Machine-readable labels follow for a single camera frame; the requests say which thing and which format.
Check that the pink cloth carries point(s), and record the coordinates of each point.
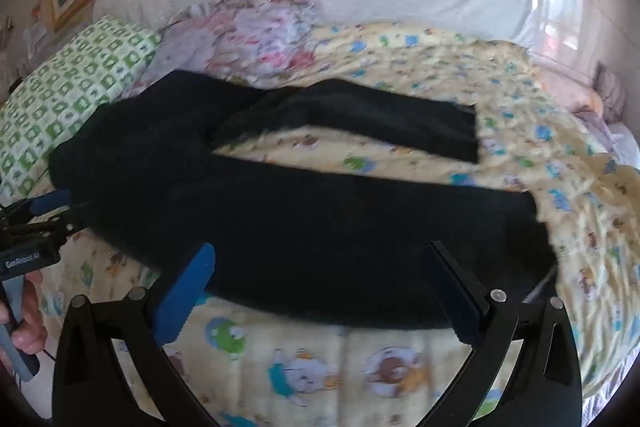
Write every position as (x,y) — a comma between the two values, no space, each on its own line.
(607,97)

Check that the black pants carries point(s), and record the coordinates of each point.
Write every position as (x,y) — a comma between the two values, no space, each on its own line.
(300,232)

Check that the green checked pillow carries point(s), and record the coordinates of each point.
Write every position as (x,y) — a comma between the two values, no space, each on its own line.
(75,77)

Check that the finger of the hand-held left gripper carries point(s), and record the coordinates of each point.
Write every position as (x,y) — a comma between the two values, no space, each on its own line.
(67,226)
(50,201)

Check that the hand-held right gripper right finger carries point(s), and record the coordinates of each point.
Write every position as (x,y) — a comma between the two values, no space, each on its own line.
(462,304)

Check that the floral ruffled pillow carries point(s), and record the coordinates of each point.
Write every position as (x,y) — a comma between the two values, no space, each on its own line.
(240,37)

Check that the person's left hand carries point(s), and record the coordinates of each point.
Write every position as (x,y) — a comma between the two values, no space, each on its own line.
(31,322)

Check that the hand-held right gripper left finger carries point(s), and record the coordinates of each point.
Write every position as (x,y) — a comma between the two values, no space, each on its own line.
(186,289)

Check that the yellow bear print quilt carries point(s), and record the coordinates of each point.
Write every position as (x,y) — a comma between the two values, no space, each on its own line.
(350,357)

